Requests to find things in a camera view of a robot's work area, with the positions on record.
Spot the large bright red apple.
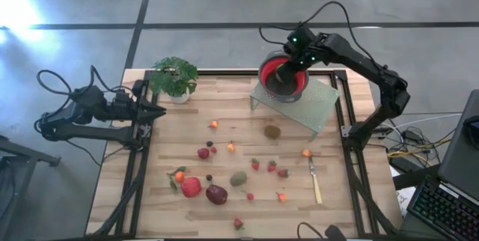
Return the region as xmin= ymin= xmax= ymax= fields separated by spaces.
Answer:
xmin=180 ymin=176 xmax=203 ymax=198

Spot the yellow floor cable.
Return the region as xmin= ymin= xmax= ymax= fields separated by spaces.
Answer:
xmin=387 ymin=138 xmax=452 ymax=159

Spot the orange tangerine with leaves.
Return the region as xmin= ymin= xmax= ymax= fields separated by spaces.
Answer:
xmin=166 ymin=165 xmax=187 ymax=192

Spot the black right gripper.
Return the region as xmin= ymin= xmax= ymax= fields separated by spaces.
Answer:
xmin=275 ymin=24 xmax=332 ymax=84

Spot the white printed paper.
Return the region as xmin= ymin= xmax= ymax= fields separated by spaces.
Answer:
xmin=388 ymin=165 xmax=416 ymax=218

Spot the pale green perforated metal shelf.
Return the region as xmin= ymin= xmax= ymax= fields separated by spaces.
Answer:
xmin=249 ymin=76 xmax=341 ymax=141

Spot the black rounded device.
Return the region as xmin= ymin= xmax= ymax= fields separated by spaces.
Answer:
xmin=323 ymin=224 xmax=347 ymax=240

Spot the dark red apple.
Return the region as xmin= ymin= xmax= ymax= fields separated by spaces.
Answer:
xmin=205 ymin=184 xmax=229 ymax=206

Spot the green plant in white pot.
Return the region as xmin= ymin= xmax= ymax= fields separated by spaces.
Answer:
xmin=148 ymin=56 xmax=199 ymax=104

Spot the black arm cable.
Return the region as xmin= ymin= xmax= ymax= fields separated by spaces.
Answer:
xmin=35 ymin=64 xmax=135 ymax=98
xmin=258 ymin=0 xmax=379 ymax=72

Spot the brown kiwi fruit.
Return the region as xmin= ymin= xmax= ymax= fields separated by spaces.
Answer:
xmin=263 ymin=124 xmax=282 ymax=140
xmin=229 ymin=170 xmax=248 ymax=187

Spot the knife with cream handle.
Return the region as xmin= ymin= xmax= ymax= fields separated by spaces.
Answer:
xmin=308 ymin=156 xmax=323 ymax=205

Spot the dark metal stand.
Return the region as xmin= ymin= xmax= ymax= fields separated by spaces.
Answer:
xmin=0 ymin=135 xmax=61 ymax=241

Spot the black aluminium rig frame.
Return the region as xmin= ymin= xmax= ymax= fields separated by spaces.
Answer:
xmin=88 ymin=68 xmax=403 ymax=239

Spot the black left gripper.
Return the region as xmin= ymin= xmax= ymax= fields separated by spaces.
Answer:
xmin=112 ymin=80 xmax=168 ymax=137

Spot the thin black device cable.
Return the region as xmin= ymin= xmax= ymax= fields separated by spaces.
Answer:
xmin=297 ymin=221 xmax=326 ymax=240

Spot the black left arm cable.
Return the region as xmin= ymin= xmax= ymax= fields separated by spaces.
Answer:
xmin=35 ymin=64 xmax=135 ymax=98

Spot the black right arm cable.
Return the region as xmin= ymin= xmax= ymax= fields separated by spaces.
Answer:
xmin=258 ymin=0 xmax=379 ymax=72

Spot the red collapsible colander grey rim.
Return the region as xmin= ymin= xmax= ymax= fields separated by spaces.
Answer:
xmin=257 ymin=50 xmax=310 ymax=103

